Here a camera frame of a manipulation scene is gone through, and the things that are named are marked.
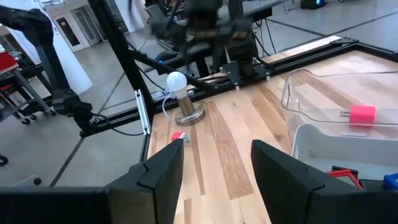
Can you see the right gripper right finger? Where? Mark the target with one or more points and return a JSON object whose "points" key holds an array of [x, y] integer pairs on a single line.
{"points": [[280, 186]]}

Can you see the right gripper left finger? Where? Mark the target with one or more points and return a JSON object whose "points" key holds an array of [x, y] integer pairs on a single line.
{"points": [[161, 186]]}

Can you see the pink red plug adapter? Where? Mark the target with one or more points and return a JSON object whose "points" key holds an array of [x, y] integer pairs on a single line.
{"points": [[178, 136]]}

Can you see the small red digital meter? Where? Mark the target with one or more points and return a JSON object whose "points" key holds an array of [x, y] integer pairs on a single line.
{"points": [[339, 172]]}

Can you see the pink cube wall charger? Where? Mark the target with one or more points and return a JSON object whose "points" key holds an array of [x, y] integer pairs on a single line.
{"points": [[362, 115]]}

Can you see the small blue digital meter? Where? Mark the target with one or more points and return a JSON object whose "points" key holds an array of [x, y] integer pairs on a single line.
{"points": [[391, 182]]}

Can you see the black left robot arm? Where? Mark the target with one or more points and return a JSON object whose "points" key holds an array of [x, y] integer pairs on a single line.
{"points": [[242, 46]]}

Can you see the clear plastic bin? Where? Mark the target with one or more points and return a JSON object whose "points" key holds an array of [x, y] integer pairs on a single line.
{"points": [[311, 102]]}

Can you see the white bulb wooden lamp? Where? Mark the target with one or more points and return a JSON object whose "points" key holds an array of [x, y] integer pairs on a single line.
{"points": [[176, 81]]}

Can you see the black computer mouse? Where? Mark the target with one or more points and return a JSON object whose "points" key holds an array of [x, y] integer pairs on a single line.
{"points": [[164, 56]]}

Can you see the metal rolling cart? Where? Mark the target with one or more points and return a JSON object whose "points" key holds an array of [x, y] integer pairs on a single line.
{"points": [[31, 90]]}

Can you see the black box with blue light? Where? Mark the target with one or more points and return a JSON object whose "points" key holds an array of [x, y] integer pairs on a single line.
{"points": [[312, 3]]}

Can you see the red book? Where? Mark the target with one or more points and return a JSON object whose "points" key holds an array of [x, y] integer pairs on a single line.
{"points": [[6, 60]]}

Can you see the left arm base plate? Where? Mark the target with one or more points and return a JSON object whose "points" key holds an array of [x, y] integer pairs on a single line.
{"points": [[231, 71]]}

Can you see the black aluminium table frame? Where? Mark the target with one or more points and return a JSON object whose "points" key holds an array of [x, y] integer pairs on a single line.
{"points": [[118, 40]]}

